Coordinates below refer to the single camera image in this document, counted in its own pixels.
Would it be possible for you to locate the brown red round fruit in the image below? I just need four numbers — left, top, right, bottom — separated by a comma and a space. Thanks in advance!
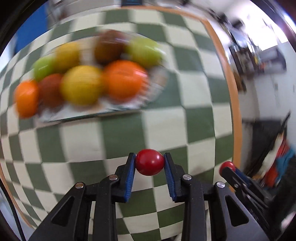
39, 73, 64, 108

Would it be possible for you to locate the small yellow lemon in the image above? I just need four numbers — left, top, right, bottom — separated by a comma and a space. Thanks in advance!
55, 42, 80, 73

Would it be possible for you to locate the red cherry tomato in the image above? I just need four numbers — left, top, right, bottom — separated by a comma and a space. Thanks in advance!
135, 149, 165, 176
219, 161, 236, 175

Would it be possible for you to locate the green apple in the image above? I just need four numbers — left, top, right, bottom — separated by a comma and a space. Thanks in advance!
127, 37, 164, 69
32, 55, 56, 82

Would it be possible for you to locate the small orange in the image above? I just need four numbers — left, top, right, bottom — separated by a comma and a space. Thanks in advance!
14, 80, 40, 118

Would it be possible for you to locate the large orange tangerine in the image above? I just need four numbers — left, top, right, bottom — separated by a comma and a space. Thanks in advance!
102, 60, 148, 103

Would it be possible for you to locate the blue foam pad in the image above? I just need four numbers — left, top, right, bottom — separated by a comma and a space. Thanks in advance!
15, 3, 48, 54

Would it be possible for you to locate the green white checkered tablecloth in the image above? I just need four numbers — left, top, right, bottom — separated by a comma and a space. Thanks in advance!
1, 7, 241, 228

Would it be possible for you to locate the large yellow lemon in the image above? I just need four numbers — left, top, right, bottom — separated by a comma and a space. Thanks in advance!
60, 65, 103, 106

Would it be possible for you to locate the dark red apple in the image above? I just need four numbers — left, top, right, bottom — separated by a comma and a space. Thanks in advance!
94, 29, 126, 65

